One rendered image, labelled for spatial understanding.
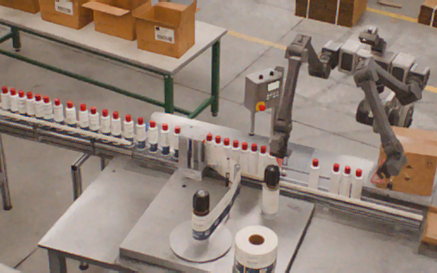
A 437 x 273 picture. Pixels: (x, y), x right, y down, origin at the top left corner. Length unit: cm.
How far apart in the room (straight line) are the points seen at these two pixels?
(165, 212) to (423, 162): 139
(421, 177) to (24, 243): 256
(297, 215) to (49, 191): 222
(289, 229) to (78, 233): 106
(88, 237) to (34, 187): 179
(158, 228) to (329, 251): 86
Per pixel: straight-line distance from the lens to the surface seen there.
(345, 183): 417
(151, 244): 393
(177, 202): 416
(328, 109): 667
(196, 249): 387
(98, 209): 423
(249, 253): 366
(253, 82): 404
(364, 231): 415
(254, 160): 427
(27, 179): 590
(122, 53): 577
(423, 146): 433
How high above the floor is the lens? 349
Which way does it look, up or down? 32 degrees down
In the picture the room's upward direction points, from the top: 4 degrees clockwise
